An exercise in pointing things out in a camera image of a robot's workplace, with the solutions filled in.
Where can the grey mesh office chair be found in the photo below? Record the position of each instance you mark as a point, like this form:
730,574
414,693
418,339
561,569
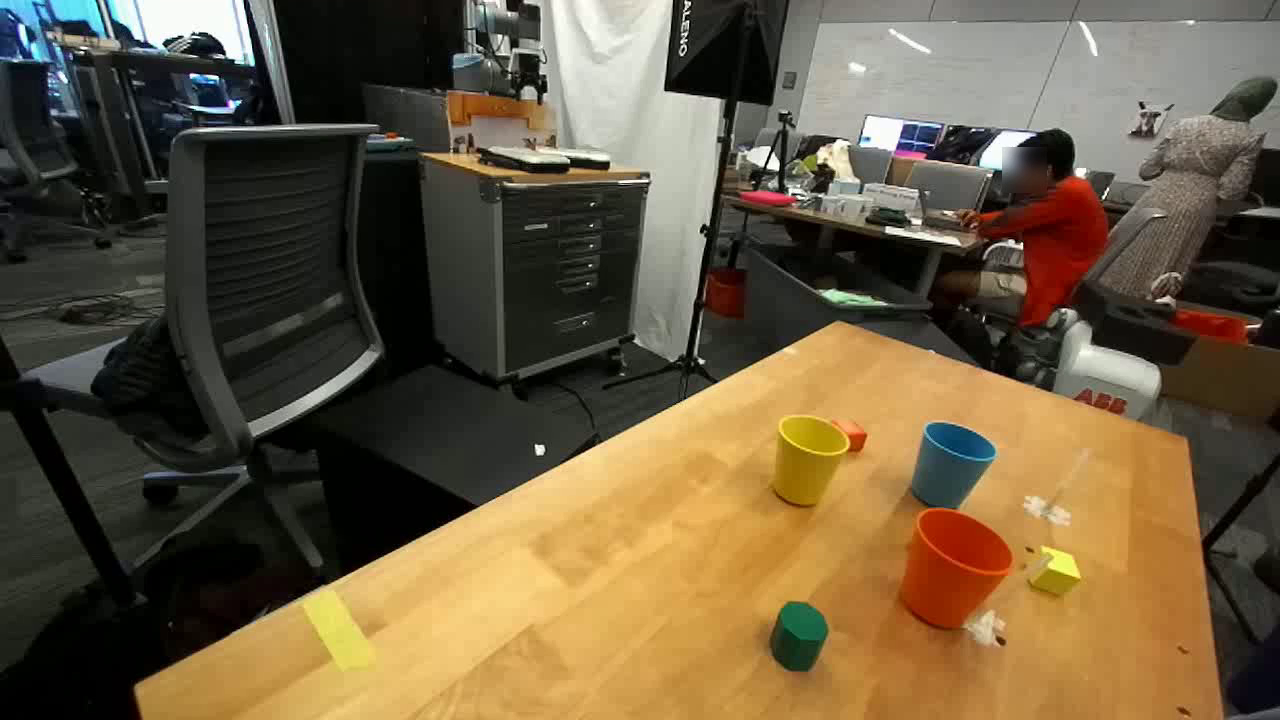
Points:
260,292

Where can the yellow cube block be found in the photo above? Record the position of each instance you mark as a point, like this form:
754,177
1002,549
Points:
1052,569

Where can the grey drawer cabinet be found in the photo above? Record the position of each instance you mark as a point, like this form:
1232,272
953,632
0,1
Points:
535,266

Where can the black tripod leg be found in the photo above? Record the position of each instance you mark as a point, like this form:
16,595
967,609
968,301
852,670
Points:
52,465

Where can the white ABB robot base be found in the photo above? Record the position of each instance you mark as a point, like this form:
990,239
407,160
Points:
1104,368

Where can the white curtain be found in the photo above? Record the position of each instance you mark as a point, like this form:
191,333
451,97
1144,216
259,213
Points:
613,132

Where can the yellow plastic cup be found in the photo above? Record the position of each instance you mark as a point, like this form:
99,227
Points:
809,462

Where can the brown cardboard box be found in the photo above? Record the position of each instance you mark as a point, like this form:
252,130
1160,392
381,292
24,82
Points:
1226,379

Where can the red bucket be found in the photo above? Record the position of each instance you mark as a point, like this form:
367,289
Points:
725,289

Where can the orange plastic cup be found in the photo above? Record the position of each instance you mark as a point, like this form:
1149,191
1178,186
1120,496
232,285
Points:
953,569

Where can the black light stand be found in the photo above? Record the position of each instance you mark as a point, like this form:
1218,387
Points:
709,241

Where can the black softbox light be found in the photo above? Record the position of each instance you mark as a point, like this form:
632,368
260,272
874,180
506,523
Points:
725,46

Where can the green cylinder block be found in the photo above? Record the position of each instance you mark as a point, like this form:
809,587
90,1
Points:
799,638

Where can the black device on cabinet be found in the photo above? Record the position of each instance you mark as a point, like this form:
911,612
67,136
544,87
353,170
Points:
527,157

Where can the wooden background desk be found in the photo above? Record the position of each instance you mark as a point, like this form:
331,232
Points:
864,228

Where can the person in red shirt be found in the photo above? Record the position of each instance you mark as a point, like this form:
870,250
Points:
1059,232

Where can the blue plastic cup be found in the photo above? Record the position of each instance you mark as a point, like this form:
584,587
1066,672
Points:
953,465

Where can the yellow tape strip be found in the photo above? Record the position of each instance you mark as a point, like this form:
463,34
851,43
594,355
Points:
336,631

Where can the black low platform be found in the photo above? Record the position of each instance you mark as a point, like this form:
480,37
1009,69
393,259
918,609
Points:
465,425

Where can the dark background office chair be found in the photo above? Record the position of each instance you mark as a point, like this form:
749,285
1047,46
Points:
32,145

